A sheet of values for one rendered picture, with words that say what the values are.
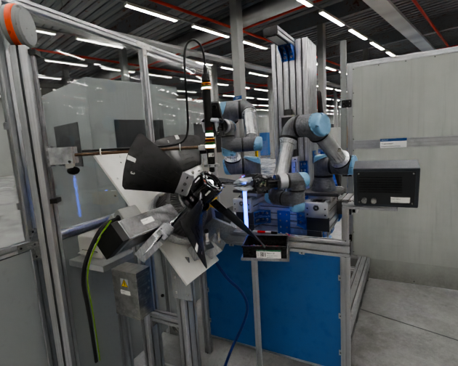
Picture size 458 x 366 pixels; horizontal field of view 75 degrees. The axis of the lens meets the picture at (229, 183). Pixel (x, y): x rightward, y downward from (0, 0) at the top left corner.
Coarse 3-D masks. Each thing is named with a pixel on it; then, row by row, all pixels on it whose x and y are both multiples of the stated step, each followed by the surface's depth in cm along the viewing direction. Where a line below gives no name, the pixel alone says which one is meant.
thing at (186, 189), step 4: (184, 172) 122; (184, 176) 123; (188, 176) 124; (192, 176) 125; (180, 180) 122; (184, 180) 123; (188, 180) 124; (192, 180) 125; (180, 184) 122; (188, 184) 124; (180, 188) 122; (184, 188) 123; (188, 188) 125; (180, 192) 123; (184, 192) 124
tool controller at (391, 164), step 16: (368, 160) 142; (384, 160) 138; (400, 160) 135; (416, 160) 132; (368, 176) 134; (384, 176) 131; (400, 176) 129; (416, 176) 126; (368, 192) 137; (384, 192) 134; (400, 192) 131; (416, 192) 129
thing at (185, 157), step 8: (184, 136) 147; (192, 136) 149; (160, 144) 141; (168, 144) 142; (184, 144) 143; (192, 144) 144; (200, 144) 145; (168, 152) 139; (176, 152) 139; (184, 152) 139; (192, 152) 139; (176, 160) 137; (184, 160) 136; (192, 160) 136; (200, 160) 136; (184, 168) 133
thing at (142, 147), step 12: (132, 144) 110; (144, 144) 113; (132, 156) 109; (144, 156) 112; (156, 156) 115; (168, 156) 118; (132, 168) 108; (144, 168) 111; (156, 168) 114; (168, 168) 117; (180, 168) 121; (132, 180) 108; (144, 180) 111; (156, 180) 114; (168, 180) 118; (168, 192) 119
